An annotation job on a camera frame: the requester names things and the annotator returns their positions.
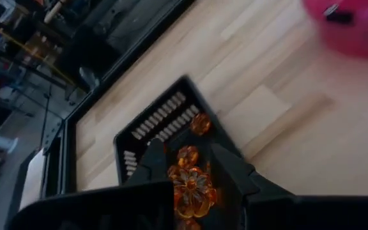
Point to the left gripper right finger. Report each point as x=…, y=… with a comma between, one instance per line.
x=238, y=175

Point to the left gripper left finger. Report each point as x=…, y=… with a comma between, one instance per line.
x=152, y=166

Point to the orange pill bottles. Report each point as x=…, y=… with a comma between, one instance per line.
x=173, y=172

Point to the orange translucent toy pumpkin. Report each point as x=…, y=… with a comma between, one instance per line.
x=188, y=156
x=200, y=124

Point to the black plastic slotted basket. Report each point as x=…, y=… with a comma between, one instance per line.
x=203, y=143

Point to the orange pill bottle cluster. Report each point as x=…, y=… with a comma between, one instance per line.
x=192, y=195

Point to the small black toy spider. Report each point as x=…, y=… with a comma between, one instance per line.
x=340, y=17

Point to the pink plastic bowl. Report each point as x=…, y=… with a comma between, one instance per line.
x=363, y=32

